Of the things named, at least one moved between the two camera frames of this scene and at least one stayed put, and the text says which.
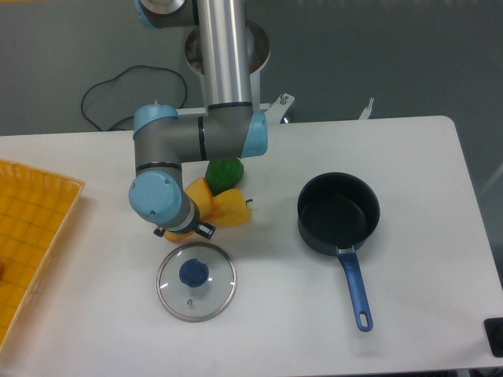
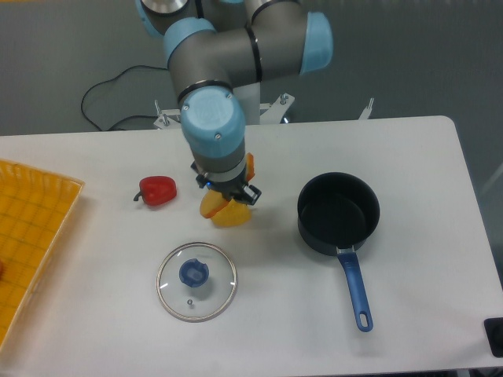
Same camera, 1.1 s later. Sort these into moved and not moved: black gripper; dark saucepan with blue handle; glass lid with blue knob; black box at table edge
Moved: black gripper
Not moved: dark saucepan with blue handle; black box at table edge; glass lid with blue knob
